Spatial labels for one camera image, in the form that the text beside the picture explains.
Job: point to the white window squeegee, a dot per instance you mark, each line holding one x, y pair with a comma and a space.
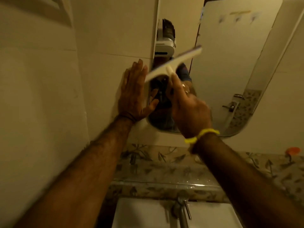
180, 58

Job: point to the person's right hand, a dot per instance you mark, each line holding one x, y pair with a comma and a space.
190, 111

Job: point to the person's left little finger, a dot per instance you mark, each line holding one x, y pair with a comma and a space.
125, 80

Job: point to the wall mirror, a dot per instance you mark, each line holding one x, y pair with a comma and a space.
225, 64

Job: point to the chrome faucet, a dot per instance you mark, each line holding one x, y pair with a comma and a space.
181, 211

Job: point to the floral tiled ledge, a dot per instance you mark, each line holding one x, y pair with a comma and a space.
166, 170

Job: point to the person's left forearm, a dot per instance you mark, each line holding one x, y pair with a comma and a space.
87, 170

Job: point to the person's right forearm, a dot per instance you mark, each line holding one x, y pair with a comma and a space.
242, 182

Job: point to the person's left thumb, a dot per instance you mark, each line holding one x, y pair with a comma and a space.
152, 100

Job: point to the yellow wristband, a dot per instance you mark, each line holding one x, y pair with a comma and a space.
204, 134

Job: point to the white sink basin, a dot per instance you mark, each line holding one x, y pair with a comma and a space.
142, 213

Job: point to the person's right thumb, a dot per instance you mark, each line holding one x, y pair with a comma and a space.
169, 91

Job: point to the person's left middle finger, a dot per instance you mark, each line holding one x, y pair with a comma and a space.
139, 73

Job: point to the small orange object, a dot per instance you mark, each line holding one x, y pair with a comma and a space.
292, 151

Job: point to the person's left hand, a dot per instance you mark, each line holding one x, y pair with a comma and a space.
133, 97

